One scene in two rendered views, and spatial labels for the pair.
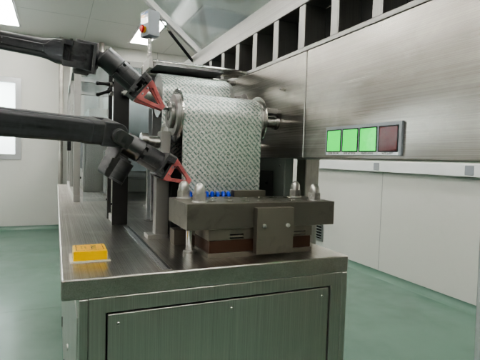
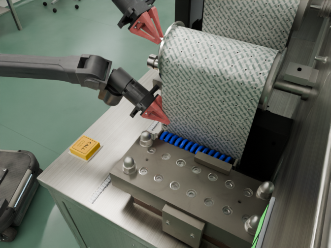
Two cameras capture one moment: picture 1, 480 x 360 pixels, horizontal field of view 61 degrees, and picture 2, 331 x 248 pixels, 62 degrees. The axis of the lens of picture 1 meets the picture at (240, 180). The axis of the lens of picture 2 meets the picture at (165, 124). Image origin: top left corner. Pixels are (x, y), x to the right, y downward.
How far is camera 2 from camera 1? 0.95 m
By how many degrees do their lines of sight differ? 63
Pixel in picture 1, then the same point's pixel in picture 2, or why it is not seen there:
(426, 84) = not seen: outside the picture
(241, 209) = (154, 198)
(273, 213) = (178, 221)
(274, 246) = (179, 236)
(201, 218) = (120, 185)
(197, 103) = (179, 56)
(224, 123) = (207, 86)
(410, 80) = not seen: outside the picture
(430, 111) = not seen: outside the picture
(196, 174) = (175, 120)
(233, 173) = (213, 133)
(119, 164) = (107, 94)
